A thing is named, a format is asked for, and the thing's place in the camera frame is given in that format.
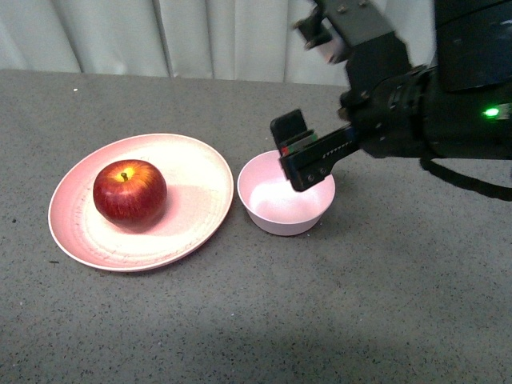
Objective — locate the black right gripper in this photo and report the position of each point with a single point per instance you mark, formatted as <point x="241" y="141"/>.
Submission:
<point x="385" y="106"/>

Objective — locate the red apple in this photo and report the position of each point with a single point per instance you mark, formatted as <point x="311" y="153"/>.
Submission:
<point x="130" y="193"/>

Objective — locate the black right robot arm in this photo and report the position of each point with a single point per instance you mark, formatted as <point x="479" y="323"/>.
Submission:
<point x="459" y="106"/>

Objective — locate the light pink bowl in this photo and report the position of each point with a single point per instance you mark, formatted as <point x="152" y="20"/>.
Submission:
<point x="272" y="203"/>

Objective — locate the pink plate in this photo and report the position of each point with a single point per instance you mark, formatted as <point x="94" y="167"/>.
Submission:
<point x="200" y="192"/>

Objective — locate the white curtain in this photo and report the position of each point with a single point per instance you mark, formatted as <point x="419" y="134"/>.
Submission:
<point x="230" y="40"/>

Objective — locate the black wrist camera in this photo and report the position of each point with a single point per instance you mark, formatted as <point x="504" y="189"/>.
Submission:
<point x="336" y="28"/>

